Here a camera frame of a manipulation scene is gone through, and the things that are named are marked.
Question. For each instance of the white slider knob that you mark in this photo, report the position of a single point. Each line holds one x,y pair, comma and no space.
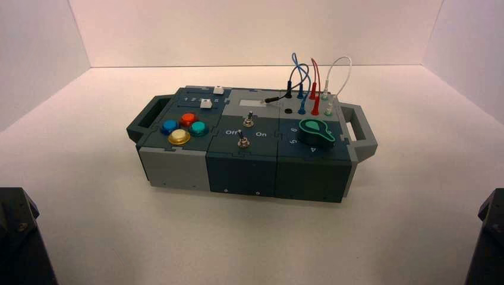
206,104
218,90

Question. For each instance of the green rotary knob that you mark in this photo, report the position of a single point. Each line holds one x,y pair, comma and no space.
317,133

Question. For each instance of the teal push button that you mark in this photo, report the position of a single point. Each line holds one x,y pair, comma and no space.
198,128

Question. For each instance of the metal toggle switch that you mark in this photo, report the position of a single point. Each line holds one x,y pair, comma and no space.
243,141
248,120

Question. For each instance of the yellow push button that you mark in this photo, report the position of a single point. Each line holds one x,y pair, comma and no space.
179,137

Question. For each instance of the red push button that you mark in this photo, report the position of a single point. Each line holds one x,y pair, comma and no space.
188,119

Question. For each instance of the dark green grey control box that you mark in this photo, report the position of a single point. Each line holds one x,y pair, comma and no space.
240,165

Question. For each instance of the blue push button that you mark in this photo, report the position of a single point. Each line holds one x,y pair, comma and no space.
170,126

